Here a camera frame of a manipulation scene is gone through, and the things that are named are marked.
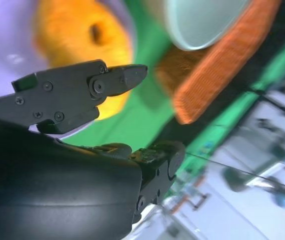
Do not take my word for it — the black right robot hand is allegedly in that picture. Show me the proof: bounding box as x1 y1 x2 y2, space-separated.
0 59 186 240

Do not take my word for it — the lavender round plate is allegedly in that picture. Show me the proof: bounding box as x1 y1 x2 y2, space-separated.
0 0 140 140

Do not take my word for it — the orange wicker basket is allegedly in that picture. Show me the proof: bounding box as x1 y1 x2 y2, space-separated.
154 0 283 125

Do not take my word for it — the orange ring bread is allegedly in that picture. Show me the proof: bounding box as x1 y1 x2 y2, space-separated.
33 0 135 121

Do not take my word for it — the green tablecloth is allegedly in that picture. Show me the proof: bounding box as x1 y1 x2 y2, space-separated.
64 0 285 176

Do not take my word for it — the grey-green bowl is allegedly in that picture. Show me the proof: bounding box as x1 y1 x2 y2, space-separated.
162 0 255 52

